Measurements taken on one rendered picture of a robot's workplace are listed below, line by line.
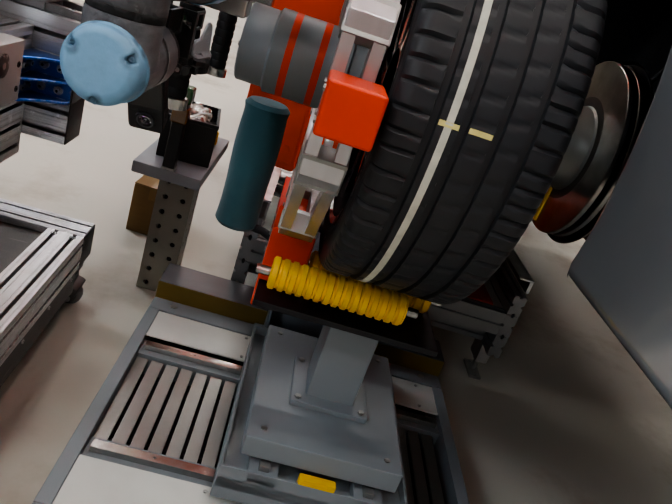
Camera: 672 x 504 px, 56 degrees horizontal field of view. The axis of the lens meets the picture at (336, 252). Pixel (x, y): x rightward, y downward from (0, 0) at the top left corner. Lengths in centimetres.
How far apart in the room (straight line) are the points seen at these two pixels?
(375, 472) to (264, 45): 77
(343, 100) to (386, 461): 73
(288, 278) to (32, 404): 68
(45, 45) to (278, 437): 89
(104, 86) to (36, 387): 103
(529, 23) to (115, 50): 49
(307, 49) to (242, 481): 76
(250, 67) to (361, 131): 35
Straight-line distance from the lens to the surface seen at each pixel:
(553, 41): 86
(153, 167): 162
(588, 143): 117
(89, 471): 128
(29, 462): 140
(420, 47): 81
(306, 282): 108
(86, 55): 63
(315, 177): 88
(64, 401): 154
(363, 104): 76
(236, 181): 126
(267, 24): 107
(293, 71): 105
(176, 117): 158
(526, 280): 194
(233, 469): 121
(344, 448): 124
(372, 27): 84
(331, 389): 130
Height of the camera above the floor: 99
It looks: 22 degrees down
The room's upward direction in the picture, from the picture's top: 19 degrees clockwise
